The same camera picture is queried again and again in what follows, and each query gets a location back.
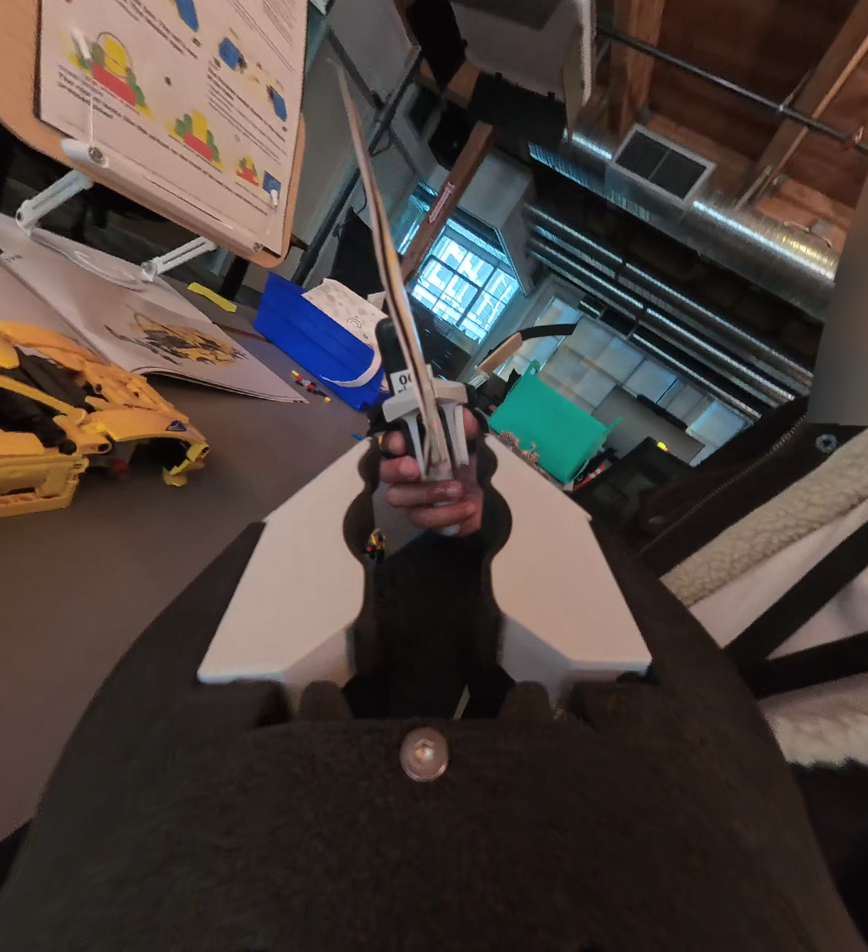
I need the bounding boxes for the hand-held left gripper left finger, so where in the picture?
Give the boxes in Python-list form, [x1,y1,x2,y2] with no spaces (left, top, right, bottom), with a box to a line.
[196,437,379,685]

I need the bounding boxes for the person's right hand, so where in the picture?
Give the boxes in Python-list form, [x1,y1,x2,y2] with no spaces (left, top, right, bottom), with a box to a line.
[378,427,489,538]

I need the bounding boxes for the open instruction manual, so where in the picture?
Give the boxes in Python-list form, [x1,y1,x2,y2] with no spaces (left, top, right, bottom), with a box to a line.
[0,197,309,403]

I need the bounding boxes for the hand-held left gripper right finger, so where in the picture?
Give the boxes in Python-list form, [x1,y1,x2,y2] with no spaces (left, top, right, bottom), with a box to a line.
[479,435,654,684]

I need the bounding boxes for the blue plastic bin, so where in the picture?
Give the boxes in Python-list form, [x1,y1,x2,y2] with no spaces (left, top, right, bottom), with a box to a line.
[253,271,392,412]

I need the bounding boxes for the wooden document stand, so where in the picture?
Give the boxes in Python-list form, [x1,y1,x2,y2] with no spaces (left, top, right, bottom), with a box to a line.
[0,0,309,287]

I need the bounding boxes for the black shoulder strap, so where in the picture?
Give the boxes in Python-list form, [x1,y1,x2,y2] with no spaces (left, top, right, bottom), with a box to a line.
[728,491,868,700]

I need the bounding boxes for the grey desk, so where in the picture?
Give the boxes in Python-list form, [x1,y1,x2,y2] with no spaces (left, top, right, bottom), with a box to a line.
[0,245,375,871]

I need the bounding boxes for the black ceiling pipe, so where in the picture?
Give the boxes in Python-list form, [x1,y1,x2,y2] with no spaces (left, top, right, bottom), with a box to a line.
[598,26,868,155]

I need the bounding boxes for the yellow tape piece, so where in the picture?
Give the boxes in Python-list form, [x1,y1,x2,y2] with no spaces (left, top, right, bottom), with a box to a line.
[187,281,239,314]

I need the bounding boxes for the yellow brick car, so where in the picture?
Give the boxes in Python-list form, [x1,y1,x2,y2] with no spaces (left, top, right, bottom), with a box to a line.
[0,301,212,525]

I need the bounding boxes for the white ceiling fixture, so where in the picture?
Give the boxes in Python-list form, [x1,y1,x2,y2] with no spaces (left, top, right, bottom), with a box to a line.
[449,0,599,129]

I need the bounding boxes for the white vent grille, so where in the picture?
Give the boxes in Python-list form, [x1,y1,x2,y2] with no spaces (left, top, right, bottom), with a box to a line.
[605,122,718,214]

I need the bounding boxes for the paned window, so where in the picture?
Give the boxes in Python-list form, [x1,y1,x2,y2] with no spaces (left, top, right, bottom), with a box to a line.
[408,223,522,343]

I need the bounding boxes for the yellow sticker sheet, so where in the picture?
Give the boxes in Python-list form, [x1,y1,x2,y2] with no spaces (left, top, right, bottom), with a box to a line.
[336,63,453,484]

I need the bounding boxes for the brown fleece-lined jacket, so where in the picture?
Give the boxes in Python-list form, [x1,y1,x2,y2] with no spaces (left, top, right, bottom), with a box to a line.
[631,398,868,767]

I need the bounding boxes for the silver ventilation duct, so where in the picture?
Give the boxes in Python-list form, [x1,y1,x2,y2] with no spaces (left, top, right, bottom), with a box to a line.
[529,122,842,322]

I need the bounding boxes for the person's right forearm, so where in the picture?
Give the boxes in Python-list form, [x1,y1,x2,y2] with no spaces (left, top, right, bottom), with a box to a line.
[363,521,513,718]

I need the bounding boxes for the teal plastic bin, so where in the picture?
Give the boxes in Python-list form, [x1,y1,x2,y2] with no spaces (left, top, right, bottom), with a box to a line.
[488,360,622,486]

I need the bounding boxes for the white patterned paper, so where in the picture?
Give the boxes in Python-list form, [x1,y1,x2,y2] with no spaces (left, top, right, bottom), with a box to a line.
[302,280,388,389]

